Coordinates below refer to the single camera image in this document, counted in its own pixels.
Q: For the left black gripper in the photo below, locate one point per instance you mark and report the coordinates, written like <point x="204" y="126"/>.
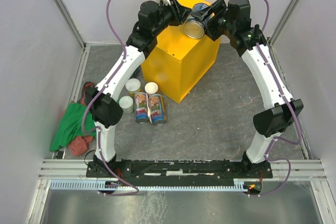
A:
<point x="180" y="9"/>

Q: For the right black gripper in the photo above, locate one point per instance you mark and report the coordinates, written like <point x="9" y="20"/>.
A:
<point x="217" y="12"/>

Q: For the blue chicken soup can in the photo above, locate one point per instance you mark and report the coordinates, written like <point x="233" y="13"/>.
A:
<point x="193" y="28"/>

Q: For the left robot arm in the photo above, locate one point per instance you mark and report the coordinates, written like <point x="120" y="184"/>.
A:
<point x="103" y="105"/>

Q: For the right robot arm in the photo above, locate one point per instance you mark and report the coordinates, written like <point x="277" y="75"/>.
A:
<point x="281" y="110"/>

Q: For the yellow box counter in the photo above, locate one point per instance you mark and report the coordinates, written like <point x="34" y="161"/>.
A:
<point x="178" y="62"/>

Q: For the white lid small can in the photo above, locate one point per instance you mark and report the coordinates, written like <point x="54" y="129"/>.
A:
<point x="151" y="88"/>

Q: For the white lid yellow can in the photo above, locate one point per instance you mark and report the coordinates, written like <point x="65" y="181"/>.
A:
<point x="133" y="86"/>

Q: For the cartoon label can left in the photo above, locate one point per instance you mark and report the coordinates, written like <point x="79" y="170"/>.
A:
<point x="140" y="107"/>

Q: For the cartoon label can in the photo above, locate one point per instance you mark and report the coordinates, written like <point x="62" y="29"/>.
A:
<point x="157" y="110"/>
<point x="140" y="107"/>

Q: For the cartoon label can right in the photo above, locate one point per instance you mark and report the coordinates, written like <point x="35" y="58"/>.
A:
<point x="157" y="110"/>

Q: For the green cloth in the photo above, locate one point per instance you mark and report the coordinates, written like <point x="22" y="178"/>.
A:
<point x="88" y="125"/>

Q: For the red cloth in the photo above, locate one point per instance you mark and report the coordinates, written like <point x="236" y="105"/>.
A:
<point x="71" y="134"/>

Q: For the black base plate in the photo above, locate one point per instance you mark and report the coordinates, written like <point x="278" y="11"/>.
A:
<point x="188" y="173"/>

